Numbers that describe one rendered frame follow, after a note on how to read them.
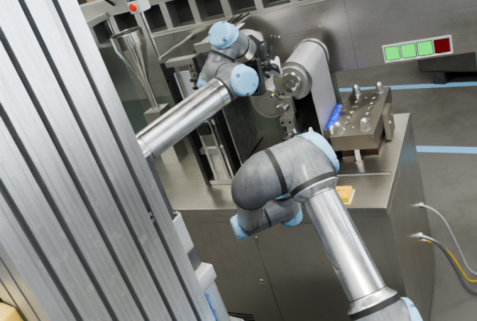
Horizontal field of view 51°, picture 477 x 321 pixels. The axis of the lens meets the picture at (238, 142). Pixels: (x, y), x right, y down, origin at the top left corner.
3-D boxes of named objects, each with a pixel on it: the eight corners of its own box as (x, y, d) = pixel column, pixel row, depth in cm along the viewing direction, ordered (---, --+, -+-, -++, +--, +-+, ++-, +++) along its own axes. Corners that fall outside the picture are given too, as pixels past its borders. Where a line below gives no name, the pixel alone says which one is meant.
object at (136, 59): (157, 167, 236) (108, 54, 213) (171, 152, 247) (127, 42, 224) (181, 165, 230) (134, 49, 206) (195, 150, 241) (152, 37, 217)
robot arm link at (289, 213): (267, 224, 160) (257, 195, 155) (299, 209, 161) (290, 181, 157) (275, 236, 153) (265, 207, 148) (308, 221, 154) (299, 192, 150)
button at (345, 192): (328, 203, 169) (326, 197, 168) (333, 192, 175) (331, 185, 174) (348, 203, 166) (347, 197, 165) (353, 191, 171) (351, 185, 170)
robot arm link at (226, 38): (201, 45, 137) (213, 15, 136) (221, 57, 146) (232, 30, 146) (223, 52, 133) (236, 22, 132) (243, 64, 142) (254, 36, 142)
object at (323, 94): (321, 134, 189) (310, 89, 181) (336, 106, 207) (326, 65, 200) (323, 134, 189) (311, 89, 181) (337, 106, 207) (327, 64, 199)
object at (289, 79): (288, 69, 178) (304, 83, 178) (290, 67, 179) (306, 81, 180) (276, 83, 182) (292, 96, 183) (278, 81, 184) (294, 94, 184)
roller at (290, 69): (280, 98, 186) (272, 69, 181) (300, 71, 206) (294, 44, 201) (309, 94, 181) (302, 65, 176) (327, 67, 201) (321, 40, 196)
